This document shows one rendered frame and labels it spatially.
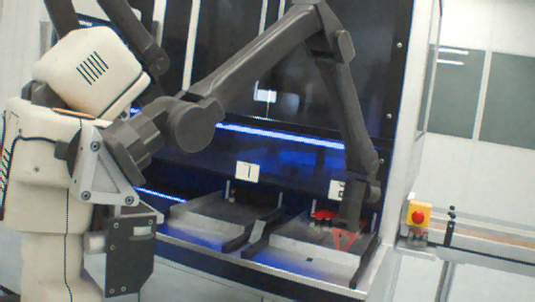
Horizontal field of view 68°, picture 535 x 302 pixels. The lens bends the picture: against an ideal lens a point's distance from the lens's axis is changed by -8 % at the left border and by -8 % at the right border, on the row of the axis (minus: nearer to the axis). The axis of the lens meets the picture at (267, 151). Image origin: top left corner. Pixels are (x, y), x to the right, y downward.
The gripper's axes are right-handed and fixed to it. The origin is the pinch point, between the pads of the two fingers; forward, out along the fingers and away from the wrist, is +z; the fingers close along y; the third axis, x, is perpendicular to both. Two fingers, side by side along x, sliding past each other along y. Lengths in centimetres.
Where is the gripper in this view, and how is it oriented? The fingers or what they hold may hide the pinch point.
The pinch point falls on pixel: (340, 252)
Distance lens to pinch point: 119.2
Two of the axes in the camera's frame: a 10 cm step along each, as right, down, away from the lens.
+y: 3.5, 1.0, 9.3
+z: -2.1, 9.8, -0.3
